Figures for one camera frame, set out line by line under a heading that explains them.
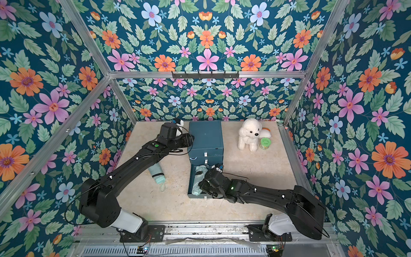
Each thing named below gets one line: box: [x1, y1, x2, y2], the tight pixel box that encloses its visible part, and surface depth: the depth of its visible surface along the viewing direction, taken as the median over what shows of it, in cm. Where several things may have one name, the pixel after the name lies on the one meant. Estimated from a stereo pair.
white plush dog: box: [237, 117, 263, 153], surface depth 96 cm
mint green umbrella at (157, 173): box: [147, 162, 166, 185], surface depth 91 cm
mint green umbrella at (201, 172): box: [191, 164, 211, 196], surface depth 81 cm
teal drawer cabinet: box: [187, 120, 224, 167], surface depth 85 cm
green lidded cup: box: [259, 137, 272, 150], surface depth 106 cm
